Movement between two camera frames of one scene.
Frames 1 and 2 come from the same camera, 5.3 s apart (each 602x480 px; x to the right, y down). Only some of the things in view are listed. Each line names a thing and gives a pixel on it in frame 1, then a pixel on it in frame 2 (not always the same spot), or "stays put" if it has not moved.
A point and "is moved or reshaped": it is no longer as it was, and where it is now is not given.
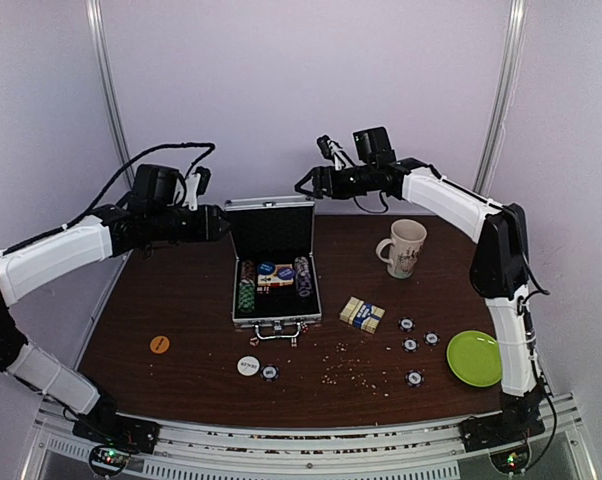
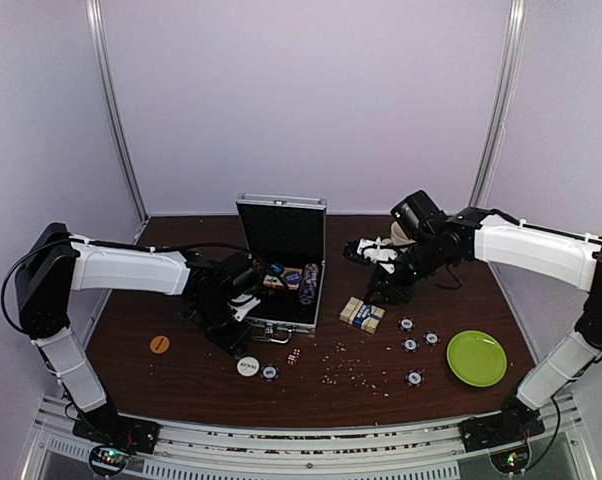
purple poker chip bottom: [414, 378] stays put
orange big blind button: [159, 344] stays put
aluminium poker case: [275, 282] is moved or reshaped
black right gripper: [320, 183] -> [396, 293]
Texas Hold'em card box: [362, 314] stays put
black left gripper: [209, 225] -> [235, 340]
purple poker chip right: [432, 338] stays put
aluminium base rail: [561, 449] stays put
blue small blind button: [266, 268] -> [276, 269]
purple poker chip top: [406, 324] stays put
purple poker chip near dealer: [269, 372] stays put
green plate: [474, 357] stays put
